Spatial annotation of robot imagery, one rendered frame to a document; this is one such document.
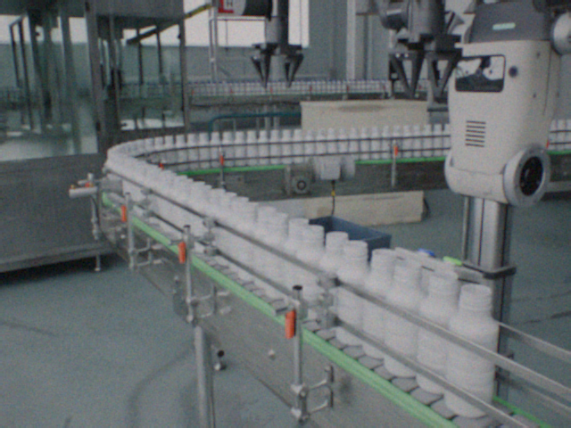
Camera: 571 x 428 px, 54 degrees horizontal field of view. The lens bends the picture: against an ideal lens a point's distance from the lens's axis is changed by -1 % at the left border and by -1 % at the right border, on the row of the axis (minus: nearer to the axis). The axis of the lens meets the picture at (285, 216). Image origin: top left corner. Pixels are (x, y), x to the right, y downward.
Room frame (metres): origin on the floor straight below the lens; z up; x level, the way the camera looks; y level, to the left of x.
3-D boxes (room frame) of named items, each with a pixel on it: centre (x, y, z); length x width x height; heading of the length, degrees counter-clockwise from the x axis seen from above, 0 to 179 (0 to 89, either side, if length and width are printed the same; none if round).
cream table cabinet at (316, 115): (5.61, -0.78, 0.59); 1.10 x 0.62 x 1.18; 103
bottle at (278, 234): (1.05, 0.01, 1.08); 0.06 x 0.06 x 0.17
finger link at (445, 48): (0.96, -0.25, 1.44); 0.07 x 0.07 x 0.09; 31
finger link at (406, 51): (0.94, -0.22, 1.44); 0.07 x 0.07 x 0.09; 31
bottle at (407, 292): (0.75, -0.17, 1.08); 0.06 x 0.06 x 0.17
